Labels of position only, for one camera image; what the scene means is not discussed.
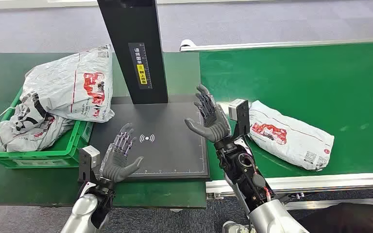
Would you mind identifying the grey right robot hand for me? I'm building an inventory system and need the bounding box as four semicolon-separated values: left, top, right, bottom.
184;84;232;143

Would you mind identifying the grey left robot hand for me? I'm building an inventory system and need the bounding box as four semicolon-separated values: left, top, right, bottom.
100;123;144;184

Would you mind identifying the white package with red print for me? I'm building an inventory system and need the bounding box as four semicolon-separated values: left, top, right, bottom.
248;100;335;171

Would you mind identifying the black inbound scanner machine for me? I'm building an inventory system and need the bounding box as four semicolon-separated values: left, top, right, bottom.
88;0;210;181

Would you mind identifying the large white package red print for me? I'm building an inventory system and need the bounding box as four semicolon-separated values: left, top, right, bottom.
19;44;116;123

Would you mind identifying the crumpled white package black print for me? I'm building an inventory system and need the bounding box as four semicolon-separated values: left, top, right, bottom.
0;91;76;153

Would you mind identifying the green conveyor belt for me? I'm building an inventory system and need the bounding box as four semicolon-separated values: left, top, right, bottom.
199;41;373;181

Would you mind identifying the green plastic crate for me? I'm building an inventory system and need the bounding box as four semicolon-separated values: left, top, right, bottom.
0;86;94;169

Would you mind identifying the black rounded cover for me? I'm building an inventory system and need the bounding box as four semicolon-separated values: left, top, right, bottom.
297;202;373;233

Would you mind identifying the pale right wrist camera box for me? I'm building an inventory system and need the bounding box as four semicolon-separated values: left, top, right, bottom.
228;99;251;137

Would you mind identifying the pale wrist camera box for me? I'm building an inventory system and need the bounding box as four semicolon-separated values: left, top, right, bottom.
228;99;251;137
78;145;101;184

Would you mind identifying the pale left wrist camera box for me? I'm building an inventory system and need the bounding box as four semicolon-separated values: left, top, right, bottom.
78;145;101;184

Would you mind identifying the white plastic strap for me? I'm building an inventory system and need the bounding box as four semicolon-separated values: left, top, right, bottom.
0;106;17;121

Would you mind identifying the aluminium conveyor frame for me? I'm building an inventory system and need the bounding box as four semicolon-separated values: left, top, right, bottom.
179;38;373;211

